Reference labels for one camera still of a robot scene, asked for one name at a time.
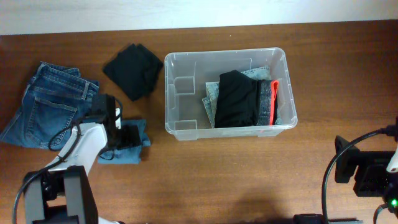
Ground small blue cloth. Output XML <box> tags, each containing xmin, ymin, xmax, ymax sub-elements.
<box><xmin>98</xmin><ymin>119</ymin><xmax>150</xmax><ymax>164</ymax></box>

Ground light blue jeans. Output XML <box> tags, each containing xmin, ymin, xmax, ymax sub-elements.
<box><xmin>202</xmin><ymin>65</ymin><xmax>283</xmax><ymax>128</ymax></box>

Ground clear plastic storage bin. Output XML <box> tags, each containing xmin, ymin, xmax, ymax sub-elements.
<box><xmin>164</xmin><ymin>47</ymin><xmax>299</xmax><ymax>141</ymax></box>

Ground black folded cloth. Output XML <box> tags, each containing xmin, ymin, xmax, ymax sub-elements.
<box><xmin>103</xmin><ymin>44</ymin><xmax>164</xmax><ymax>101</ymax></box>

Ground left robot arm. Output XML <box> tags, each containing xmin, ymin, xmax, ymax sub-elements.
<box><xmin>15</xmin><ymin>94</ymin><xmax>141</xmax><ymax>224</ymax></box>

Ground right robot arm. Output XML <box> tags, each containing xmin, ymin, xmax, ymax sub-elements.
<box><xmin>292</xmin><ymin>124</ymin><xmax>397</xmax><ymax>224</ymax></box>

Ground black shorts red grey waistband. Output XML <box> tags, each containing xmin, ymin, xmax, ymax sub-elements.
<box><xmin>215</xmin><ymin>67</ymin><xmax>282</xmax><ymax>128</ymax></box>

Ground dark blue folded jeans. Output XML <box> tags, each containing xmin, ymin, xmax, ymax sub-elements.
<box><xmin>1</xmin><ymin>62</ymin><xmax>100</xmax><ymax>150</ymax></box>

